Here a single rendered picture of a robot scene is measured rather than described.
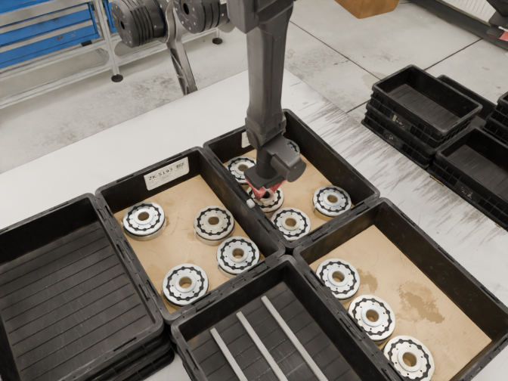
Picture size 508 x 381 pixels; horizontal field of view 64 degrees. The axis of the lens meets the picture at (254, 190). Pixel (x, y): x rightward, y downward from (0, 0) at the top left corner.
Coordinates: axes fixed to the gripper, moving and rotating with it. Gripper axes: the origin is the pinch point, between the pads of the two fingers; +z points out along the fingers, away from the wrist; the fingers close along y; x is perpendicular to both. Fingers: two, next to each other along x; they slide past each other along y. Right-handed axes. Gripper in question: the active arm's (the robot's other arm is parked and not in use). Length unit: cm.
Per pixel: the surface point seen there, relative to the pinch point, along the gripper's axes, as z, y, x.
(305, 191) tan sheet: 4.2, 11.9, -3.2
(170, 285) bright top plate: 0.9, -33.0, -8.8
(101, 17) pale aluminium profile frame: 42, 21, 188
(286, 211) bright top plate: 1.2, 1.8, -7.3
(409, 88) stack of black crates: 39, 120, 37
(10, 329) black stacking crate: 4, -66, 3
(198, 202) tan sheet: 4.0, -14.9, 9.9
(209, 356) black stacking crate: 4.1, -33.6, -26.1
